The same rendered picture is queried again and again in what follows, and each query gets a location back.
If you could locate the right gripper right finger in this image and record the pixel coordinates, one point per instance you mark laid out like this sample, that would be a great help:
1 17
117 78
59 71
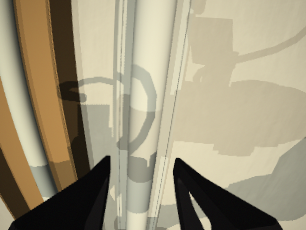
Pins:
224 210

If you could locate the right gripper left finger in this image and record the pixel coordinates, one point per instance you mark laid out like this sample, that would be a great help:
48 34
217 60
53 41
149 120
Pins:
69 208

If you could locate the tan open cardboard box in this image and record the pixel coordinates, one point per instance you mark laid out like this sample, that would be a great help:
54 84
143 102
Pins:
40 47

